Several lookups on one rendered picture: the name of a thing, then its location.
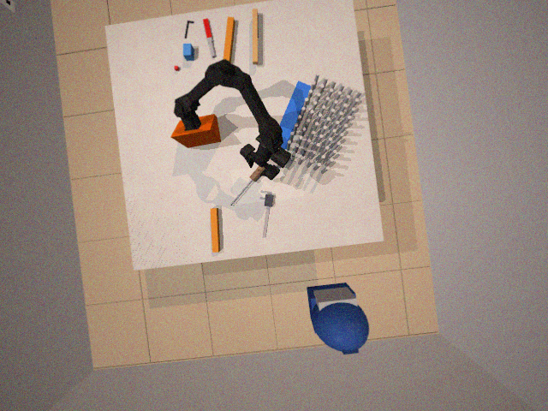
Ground blue flat strip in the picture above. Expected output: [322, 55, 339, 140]
[280, 80, 311, 150]

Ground blue block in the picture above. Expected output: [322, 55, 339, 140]
[183, 44, 194, 61]

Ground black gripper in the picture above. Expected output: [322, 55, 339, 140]
[240, 144, 280, 180]

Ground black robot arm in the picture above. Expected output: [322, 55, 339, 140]
[174, 59, 291, 168]

